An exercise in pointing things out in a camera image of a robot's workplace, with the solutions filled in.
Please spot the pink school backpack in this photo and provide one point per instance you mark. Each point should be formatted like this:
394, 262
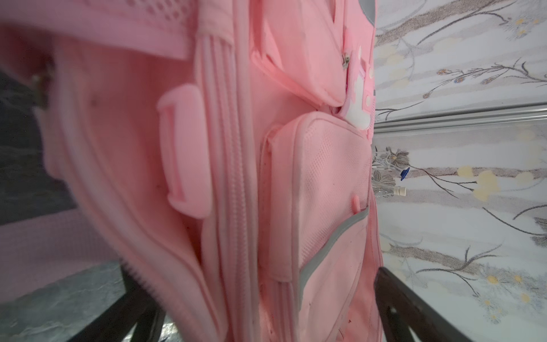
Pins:
223, 150

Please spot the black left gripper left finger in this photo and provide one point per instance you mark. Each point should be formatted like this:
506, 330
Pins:
136, 312

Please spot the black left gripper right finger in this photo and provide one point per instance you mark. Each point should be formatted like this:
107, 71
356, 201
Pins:
405, 316

